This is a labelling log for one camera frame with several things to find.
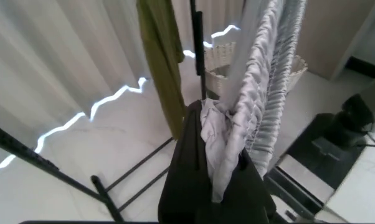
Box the white laundry basket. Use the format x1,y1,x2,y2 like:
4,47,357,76
204,42,308,97

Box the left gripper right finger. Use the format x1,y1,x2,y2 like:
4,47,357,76
212,147,277,224

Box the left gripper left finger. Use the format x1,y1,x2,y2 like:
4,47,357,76
157,99,214,224

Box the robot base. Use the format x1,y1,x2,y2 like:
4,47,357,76
263,123,375,224

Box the white curtain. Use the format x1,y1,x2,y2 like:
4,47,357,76
0,0,248,164

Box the pale grey shorts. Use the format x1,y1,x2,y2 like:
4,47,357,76
199,0,308,203

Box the green long-sleeved shirt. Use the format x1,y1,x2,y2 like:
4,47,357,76
136,0,187,140

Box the black clothes rack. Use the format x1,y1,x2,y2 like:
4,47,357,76
0,0,207,223

